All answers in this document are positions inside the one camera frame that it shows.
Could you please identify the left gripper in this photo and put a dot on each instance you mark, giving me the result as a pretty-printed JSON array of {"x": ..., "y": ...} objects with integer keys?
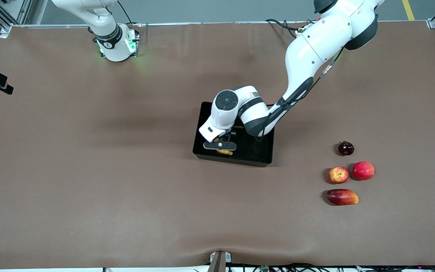
[{"x": 225, "y": 138}]

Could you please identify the yellow banana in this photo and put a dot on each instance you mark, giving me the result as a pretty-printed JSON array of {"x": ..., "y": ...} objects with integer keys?
[{"x": 225, "y": 152}]

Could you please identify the black plastic box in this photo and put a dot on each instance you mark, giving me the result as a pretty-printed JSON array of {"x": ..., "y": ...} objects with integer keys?
[{"x": 251, "y": 151}]

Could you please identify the red yellow apple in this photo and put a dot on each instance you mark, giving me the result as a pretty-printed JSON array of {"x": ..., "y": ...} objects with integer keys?
[{"x": 338, "y": 175}]

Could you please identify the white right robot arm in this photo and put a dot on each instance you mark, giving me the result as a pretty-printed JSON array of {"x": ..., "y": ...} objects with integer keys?
[{"x": 108, "y": 37}]

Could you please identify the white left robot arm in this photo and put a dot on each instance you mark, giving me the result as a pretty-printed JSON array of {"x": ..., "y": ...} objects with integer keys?
[{"x": 315, "y": 45}]

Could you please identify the brown table mat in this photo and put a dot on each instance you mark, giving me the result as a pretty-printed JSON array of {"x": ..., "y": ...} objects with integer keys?
[{"x": 127, "y": 189}]

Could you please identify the dark purple mangosteen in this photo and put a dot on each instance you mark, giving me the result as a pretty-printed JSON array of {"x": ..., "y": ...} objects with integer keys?
[{"x": 346, "y": 149}]

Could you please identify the red yellow mango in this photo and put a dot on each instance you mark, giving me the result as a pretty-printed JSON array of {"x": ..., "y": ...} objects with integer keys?
[{"x": 342, "y": 197}]

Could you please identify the small green circuit board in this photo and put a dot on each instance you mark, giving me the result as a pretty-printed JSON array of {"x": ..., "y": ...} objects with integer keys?
[{"x": 265, "y": 268}]

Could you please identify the metal table edge bracket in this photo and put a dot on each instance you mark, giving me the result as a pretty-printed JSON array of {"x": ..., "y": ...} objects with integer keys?
[{"x": 219, "y": 262}]

